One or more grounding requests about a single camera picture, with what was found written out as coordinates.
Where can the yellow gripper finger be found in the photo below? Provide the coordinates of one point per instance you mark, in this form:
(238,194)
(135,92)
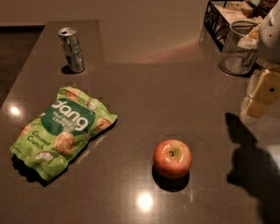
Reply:
(262,92)

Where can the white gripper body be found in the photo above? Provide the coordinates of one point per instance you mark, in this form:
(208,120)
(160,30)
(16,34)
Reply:
(274,41)

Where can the silver redbull can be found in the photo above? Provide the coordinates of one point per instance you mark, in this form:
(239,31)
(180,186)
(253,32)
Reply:
(72,51)

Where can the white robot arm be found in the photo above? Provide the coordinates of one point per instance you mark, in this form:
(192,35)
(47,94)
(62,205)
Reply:
(253,36)

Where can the green rice chip bag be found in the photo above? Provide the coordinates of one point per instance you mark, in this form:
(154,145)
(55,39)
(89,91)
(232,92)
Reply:
(50,142)

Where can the clear glass jar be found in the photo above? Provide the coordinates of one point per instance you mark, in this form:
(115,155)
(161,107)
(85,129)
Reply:
(237,59)

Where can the red apple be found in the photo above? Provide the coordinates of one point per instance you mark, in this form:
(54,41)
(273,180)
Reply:
(172,159)

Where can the black wire basket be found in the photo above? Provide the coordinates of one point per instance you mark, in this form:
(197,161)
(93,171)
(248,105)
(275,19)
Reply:
(220,14)

